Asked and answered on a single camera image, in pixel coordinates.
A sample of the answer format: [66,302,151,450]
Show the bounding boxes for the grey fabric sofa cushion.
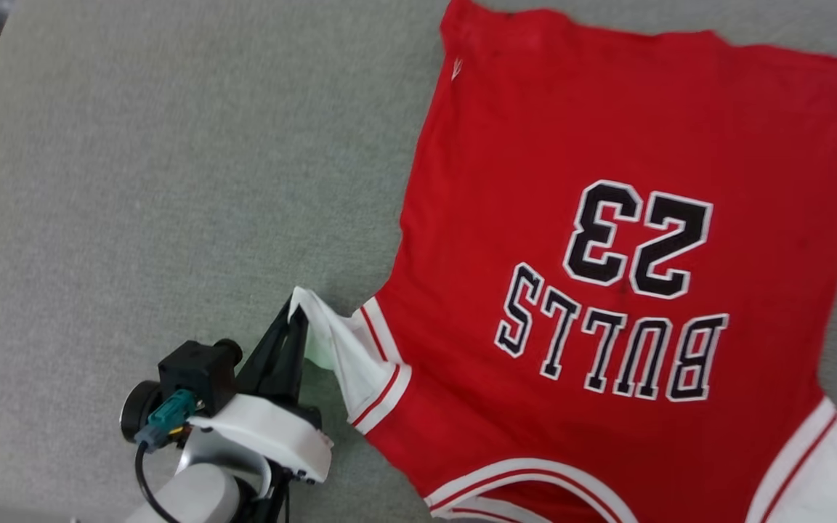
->
[0,0,837,523]

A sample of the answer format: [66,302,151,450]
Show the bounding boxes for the red Bulls basketball jersey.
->
[287,0,837,523]

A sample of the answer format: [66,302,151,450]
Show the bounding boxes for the black cable with teal connector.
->
[133,389,198,523]

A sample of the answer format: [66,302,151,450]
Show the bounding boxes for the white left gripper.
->
[175,299,334,486]

